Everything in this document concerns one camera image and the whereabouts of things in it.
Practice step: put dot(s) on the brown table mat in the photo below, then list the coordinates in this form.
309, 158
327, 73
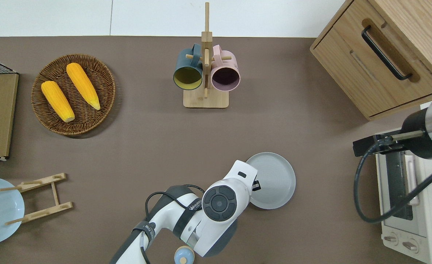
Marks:
146, 146

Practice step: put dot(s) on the round wicker basket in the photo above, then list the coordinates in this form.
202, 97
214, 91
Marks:
91, 121

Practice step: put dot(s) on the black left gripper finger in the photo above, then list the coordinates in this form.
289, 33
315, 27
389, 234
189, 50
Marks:
256, 186

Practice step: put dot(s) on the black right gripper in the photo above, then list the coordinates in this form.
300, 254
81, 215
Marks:
386, 145

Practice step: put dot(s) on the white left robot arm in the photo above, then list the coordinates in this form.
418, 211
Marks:
237, 190

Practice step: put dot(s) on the wooden drawer cabinet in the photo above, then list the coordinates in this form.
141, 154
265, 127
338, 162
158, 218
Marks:
347, 66

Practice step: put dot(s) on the white oven knob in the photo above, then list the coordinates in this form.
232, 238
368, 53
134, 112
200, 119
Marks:
391, 239
410, 245

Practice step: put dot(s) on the wooden plate rack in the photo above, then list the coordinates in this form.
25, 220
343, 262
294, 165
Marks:
40, 182

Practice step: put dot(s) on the white toaster oven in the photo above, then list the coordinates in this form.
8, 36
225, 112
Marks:
426, 227

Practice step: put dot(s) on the teal mug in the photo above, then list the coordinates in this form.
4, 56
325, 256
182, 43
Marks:
183, 66

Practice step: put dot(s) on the gray round plate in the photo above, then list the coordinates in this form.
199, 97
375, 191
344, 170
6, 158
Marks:
274, 179

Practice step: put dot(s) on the yellow corn cob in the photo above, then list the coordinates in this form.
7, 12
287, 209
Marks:
57, 101
83, 85

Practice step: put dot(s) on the pink mug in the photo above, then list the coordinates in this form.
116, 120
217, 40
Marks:
230, 64

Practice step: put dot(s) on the wooden mug rack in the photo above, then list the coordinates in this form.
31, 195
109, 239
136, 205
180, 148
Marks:
205, 99

